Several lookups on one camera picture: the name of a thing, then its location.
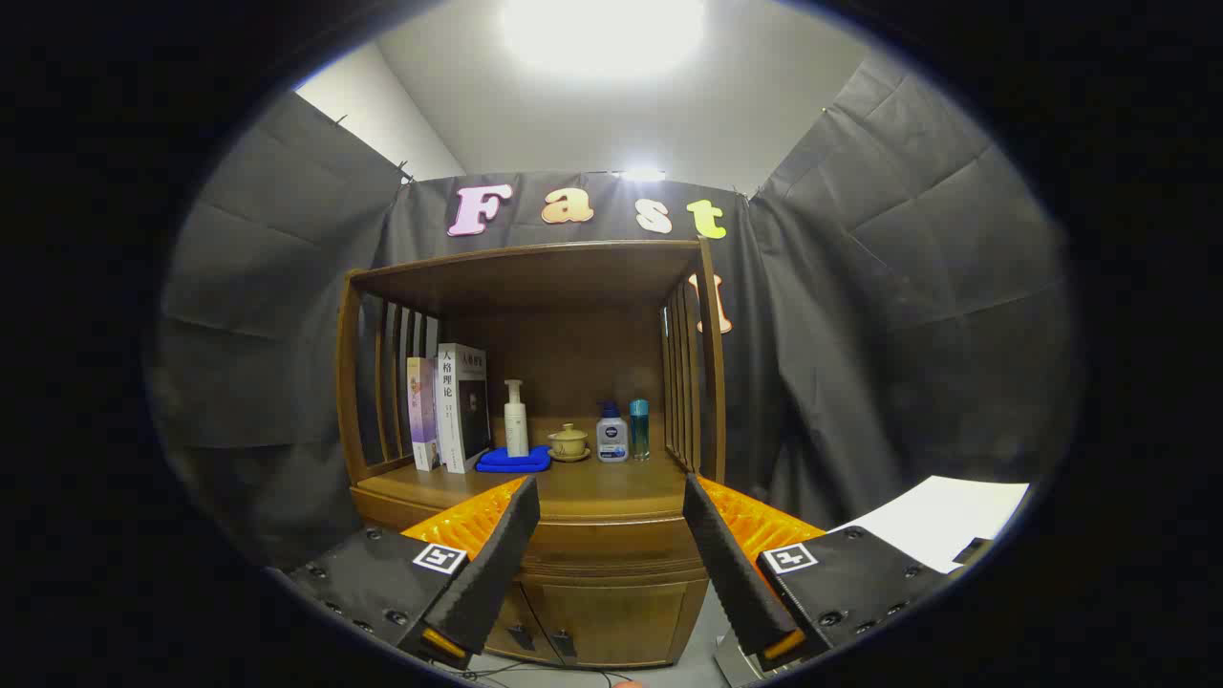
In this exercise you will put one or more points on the blue cloth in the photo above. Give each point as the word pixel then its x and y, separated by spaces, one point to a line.
pixel 514 462

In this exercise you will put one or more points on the white book with portrait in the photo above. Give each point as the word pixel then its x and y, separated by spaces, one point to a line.
pixel 463 411

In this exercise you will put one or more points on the white side table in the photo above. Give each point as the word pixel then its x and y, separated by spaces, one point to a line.
pixel 936 516

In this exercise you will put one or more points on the teal slim bottle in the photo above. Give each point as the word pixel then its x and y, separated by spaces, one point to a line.
pixel 639 435

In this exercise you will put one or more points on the wooden countertop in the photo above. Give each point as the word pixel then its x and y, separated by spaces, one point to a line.
pixel 611 487

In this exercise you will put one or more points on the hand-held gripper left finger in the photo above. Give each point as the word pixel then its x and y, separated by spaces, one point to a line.
pixel 497 564

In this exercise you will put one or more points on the black backdrop cloth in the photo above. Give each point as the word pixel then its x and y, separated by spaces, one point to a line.
pixel 860 334

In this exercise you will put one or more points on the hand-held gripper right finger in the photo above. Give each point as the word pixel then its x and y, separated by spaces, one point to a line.
pixel 731 564

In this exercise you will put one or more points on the wooden cabinet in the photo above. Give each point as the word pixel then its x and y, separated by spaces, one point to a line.
pixel 573 277

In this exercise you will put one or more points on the purple book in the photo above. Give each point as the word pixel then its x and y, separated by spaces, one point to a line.
pixel 421 411

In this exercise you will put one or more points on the wooden drawer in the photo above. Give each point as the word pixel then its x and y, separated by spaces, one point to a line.
pixel 611 552

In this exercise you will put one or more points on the wooden cabinet door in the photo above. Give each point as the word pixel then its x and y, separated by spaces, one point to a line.
pixel 631 621
pixel 521 616

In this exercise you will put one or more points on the yellow lidded teacup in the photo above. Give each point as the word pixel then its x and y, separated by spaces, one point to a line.
pixel 568 443

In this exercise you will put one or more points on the white pump bottle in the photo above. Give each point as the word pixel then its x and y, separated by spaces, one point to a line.
pixel 516 430

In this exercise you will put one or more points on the white lotion bottle blue cap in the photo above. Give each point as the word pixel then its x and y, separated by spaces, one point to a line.
pixel 612 441

